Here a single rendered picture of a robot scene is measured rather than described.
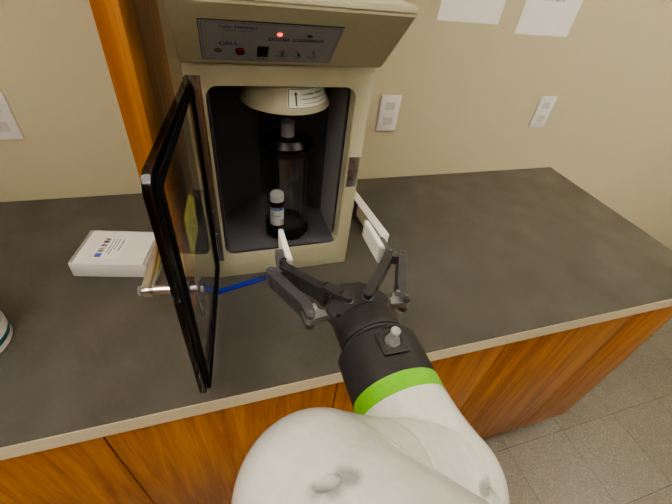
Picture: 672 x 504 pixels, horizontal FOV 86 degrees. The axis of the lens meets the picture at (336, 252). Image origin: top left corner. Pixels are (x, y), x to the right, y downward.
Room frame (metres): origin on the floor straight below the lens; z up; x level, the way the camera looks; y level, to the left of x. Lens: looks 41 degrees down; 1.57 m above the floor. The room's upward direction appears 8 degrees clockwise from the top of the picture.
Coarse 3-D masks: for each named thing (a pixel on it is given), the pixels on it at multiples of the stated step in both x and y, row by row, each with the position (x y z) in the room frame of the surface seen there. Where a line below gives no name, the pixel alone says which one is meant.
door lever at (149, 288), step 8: (152, 256) 0.36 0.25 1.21; (152, 264) 0.34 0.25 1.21; (160, 264) 0.35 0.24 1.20; (152, 272) 0.33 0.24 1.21; (144, 280) 0.31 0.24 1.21; (152, 280) 0.31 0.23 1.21; (144, 288) 0.30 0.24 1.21; (152, 288) 0.30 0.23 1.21; (160, 288) 0.30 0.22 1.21; (168, 288) 0.31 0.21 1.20; (144, 296) 0.29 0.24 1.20; (152, 296) 0.30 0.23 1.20
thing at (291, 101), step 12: (240, 96) 0.70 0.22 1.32; (252, 96) 0.67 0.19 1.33; (264, 96) 0.66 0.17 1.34; (276, 96) 0.66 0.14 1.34; (288, 96) 0.66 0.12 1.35; (300, 96) 0.67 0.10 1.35; (312, 96) 0.69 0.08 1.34; (324, 96) 0.72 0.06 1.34; (264, 108) 0.65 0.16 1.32; (276, 108) 0.65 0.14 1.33; (288, 108) 0.66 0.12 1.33; (300, 108) 0.66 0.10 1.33; (312, 108) 0.68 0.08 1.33; (324, 108) 0.71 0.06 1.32
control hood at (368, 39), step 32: (192, 0) 0.48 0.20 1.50; (224, 0) 0.50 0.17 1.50; (256, 0) 0.51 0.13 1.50; (288, 0) 0.52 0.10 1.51; (320, 0) 0.54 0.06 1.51; (352, 0) 0.56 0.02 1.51; (384, 0) 0.61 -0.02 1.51; (192, 32) 0.52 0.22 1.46; (352, 32) 0.59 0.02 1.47; (384, 32) 0.60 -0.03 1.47; (288, 64) 0.62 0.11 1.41; (320, 64) 0.63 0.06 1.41; (352, 64) 0.65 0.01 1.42
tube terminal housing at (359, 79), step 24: (192, 72) 0.58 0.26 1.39; (216, 72) 0.60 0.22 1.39; (240, 72) 0.61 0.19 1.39; (264, 72) 0.62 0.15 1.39; (288, 72) 0.64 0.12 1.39; (312, 72) 0.65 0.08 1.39; (336, 72) 0.67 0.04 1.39; (360, 72) 0.69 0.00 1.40; (360, 96) 0.69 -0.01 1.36; (360, 120) 0.69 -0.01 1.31; (360, 144) 0.69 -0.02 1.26; (216, 192) 0.59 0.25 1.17; (336, 216) 0.71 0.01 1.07; (336, 240) 0.69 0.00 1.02; (240, 264) 0.60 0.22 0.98; (264, 264) 0.62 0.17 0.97; (312, 264) 0.66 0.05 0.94
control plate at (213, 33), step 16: (208, 32) 0.52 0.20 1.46; (224, 32) 0.53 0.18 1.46; (240, 32) 0.54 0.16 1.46; (256, 32) 0.54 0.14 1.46; (272, 32) 0.55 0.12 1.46; (288, 32) 0.56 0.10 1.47; (304, 32) 0.56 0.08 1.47; (320, 32) 0.57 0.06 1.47; (336, 32) 0.58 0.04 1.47; (208, 48) 0.55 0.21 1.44; (224, 48) 0.55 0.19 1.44; (256, 48) 0.57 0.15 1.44; (272, 48) 0.57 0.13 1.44; (288, 48) 0.58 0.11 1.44; (304, 48) 0.59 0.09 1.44; (320, 48) 0.60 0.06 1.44
